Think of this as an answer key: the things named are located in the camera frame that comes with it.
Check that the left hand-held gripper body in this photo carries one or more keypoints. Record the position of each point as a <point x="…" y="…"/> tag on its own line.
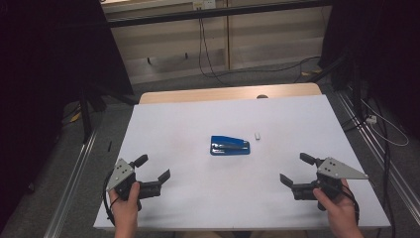
<point x="123" y="172"/>

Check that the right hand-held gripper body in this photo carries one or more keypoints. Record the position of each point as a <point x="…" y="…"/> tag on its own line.
<point x="333" y="170"/>

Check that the blue stapler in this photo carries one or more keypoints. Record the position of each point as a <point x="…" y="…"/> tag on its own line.
<point x="229" y="146"/>

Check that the person's left hand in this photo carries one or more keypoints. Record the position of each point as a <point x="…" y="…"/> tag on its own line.
<point x="125" y="211"/>

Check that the person's right hand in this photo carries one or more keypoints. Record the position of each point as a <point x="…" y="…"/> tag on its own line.
<point x="341" y="210"/>

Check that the small black floor item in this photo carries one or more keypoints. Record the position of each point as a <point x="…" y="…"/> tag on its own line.
<point x="109" y="146"/>

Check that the white table cover board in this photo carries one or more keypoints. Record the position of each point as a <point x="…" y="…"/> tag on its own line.
<point x="214" y="191"/>

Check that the white power plug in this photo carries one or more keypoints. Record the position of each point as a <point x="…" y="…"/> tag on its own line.
<point x="371" y="119"/>

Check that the black metal stand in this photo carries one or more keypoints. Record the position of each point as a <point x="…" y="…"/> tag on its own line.
<point x="86" y="112"/>
<point x="333" y="67"/>

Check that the dark round table grommet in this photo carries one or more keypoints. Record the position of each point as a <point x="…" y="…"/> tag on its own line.
<point x="262" y="96"/>

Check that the yellow floor tape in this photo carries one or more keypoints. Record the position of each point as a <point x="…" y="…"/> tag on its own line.
<point x="312" y="72"/>

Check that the wooden table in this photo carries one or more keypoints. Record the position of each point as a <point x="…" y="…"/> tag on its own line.
<point x="214" y="94"/>

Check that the black curtain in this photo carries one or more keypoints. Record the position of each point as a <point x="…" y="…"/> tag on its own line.
<point x="379" y="43"/>
<point x="43" y="82"/>

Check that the black horizontal bar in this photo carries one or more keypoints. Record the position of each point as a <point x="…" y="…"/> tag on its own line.
<point x="214" y="13"/>

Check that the aluminium floor rail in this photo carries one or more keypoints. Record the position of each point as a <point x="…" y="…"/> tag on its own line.
<point x="379" y="155"/>
<point x="71" y="188"/>

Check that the white wall socket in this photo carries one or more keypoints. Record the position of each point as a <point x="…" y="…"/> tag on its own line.
<point x="204" y="4"/>

